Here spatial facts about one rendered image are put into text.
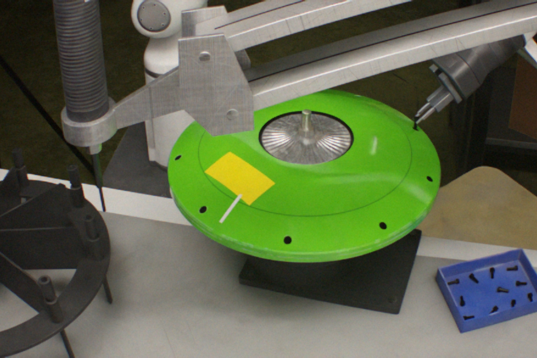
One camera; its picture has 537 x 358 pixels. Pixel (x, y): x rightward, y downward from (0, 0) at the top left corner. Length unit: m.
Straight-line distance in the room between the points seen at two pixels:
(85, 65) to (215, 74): 0.10
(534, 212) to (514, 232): 0.09
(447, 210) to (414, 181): 0.69
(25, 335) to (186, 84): 0.36
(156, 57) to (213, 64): 0.57
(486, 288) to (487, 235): 0.54
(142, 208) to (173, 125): 0.17
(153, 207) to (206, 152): 0.22
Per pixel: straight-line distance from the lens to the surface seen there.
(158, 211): 1.06
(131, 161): 1.28
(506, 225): 1.53
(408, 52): 0.60
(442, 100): 0.93
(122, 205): 1.08
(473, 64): 0.90
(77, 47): 0.59
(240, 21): 0.59
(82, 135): 0.62
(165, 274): 0.97
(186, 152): 0.89
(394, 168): 0.85
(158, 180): 1.23
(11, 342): 0.82
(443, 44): 0.60
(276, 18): 0.57
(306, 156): 0.85
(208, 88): 0.59
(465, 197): 1.58
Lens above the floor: 1.59
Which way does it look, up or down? 37 degrees down
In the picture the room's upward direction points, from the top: 1 degrees counter-clockwise
